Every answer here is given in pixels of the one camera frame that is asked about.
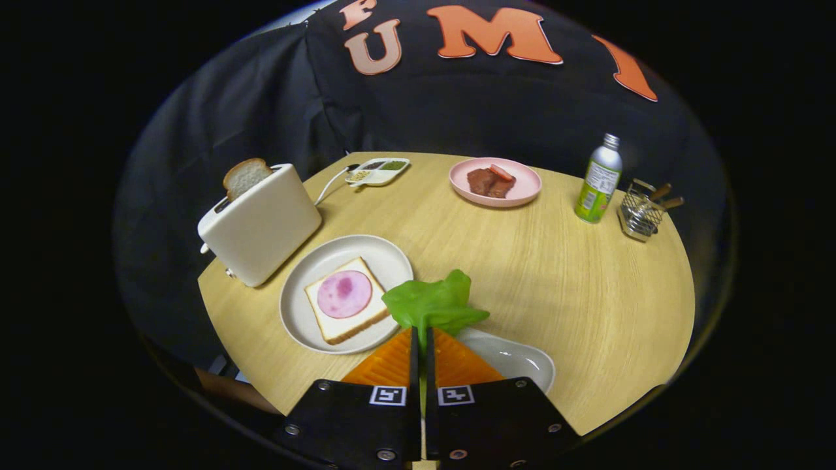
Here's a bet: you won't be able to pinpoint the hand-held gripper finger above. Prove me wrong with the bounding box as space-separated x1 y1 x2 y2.
425 326 582 470
274 326 422 470

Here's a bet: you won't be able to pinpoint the green lettuce leaf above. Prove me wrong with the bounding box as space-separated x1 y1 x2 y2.
382 269 490 356

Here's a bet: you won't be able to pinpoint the toasted brown bread slice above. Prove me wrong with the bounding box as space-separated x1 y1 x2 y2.
223 157 274 202

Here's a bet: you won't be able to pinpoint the white bread slice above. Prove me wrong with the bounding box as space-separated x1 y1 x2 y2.
304 257 391 345

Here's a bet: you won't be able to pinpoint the white oval plate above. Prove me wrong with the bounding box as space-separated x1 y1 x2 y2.
457 328 556 394

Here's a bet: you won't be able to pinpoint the pink ham slice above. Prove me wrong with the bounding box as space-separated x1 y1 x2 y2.
317 270 373 319

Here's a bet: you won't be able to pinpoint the round grey plate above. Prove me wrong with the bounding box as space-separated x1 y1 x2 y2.
280 234 415 355

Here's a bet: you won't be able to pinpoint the brown meat pieces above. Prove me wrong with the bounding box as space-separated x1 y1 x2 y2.
467 168 517 199

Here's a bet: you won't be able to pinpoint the white divided bean dish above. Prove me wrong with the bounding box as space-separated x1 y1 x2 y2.
345 157 411 188

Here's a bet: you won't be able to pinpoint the white toaster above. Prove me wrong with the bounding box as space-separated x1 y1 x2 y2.
197 163 323 288

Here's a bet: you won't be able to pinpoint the pink plate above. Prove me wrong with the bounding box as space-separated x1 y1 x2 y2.
449 157 543 208

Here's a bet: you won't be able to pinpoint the green label metal bottle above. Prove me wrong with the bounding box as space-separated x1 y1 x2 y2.
574 133 623 225

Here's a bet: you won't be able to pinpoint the black backdrop cloth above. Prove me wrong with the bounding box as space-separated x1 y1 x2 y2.
114 0 729 366

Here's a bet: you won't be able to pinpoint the wire cutlery basket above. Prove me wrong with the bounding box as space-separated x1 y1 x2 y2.
617 178 685 243

